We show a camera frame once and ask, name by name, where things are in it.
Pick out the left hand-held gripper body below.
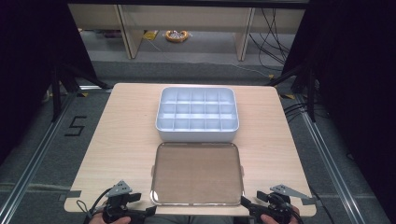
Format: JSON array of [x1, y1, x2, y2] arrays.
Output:
[[102, 179, 139, 223]]

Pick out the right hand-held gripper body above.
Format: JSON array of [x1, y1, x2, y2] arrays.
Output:
[[253, 184, 312, 223]]

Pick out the clear tinted box lid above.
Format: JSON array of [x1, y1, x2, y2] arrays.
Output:
[[149, 142, 245, 207]]

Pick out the white divided storage box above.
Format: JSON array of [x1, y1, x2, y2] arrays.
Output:
[[155, 86, 240, 143]]

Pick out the person's right hand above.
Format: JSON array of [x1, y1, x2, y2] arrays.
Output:
[[261, 207, 302, 224]]

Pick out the person's left hand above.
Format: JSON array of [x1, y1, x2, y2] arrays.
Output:
[[88, 212, 132, 224]]

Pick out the black metal stand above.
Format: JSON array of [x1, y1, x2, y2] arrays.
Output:
[[266, 63, 320, 123], [49, 62, 110, 123]]

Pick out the light wooden desk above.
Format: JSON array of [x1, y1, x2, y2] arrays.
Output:
[[67, 3, 306, 62]]

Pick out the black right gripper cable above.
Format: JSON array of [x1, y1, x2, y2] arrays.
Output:
[[279, 199, 305, 224]]

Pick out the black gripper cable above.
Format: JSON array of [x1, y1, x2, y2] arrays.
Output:
[[76, 187, 112, 222], [279, 199, 305, 224]]

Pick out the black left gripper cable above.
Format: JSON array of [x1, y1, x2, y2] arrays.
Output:
[[76, 187, 112, 222]]

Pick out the aluminium floor rail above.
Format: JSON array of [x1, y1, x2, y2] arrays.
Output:
[[0, 90, 78, 224], [295, 92, 372, 224]]

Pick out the black floor cables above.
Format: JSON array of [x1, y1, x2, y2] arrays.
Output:
[[282, 101, 312, 123]]

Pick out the hanging black cables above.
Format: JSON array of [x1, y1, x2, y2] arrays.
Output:
[[247, 7, 292, 73]]

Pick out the yellow cable coil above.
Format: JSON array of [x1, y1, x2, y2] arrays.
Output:
[[163, 29, 191, 44]]

